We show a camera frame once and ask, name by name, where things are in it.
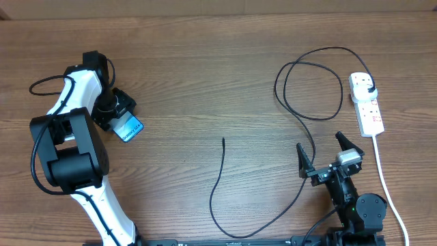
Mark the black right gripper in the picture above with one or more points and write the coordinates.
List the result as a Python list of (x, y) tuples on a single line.
[(319, 175)]

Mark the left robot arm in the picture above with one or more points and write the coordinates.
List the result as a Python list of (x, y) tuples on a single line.
[(69, 157)]

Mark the white USB charger plug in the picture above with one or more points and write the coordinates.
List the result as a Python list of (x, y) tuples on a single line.
[(361, 93)]

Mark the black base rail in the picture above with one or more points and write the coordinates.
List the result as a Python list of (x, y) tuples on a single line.
[(218, 242)]

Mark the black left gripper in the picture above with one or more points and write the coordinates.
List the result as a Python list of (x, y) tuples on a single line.
[(126, 104)]

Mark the blue Samsung Galaxy smartphone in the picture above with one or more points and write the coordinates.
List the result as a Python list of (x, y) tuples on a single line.
[(126, 127)]

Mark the white power strip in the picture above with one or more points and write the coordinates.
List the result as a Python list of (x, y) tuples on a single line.
[(367, 113)]

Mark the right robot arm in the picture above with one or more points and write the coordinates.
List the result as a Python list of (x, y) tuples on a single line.
[(361, 216)]

